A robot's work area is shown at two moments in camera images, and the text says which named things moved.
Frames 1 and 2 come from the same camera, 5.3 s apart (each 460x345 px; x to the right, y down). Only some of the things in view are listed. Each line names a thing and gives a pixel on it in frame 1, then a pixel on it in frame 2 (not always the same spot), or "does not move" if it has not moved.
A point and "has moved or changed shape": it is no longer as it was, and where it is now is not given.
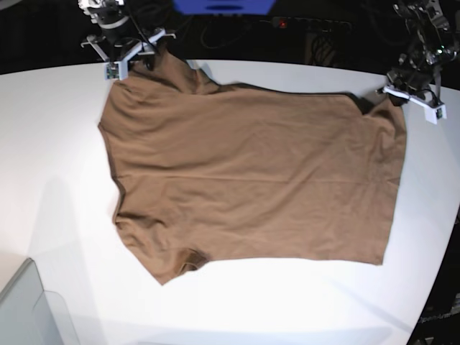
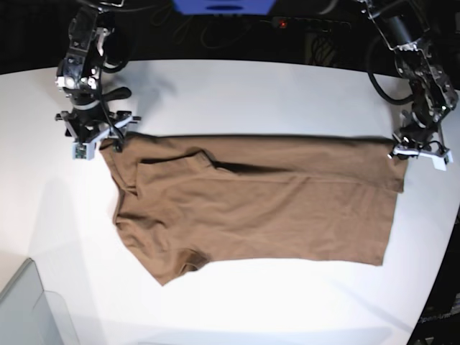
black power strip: [306, 24] does not move
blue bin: [223, 7] does not move
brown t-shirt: [210, 172] has moved or changed shape
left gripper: [119, 48] -> [90, 126]
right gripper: [421, 85] -> [417, 141]
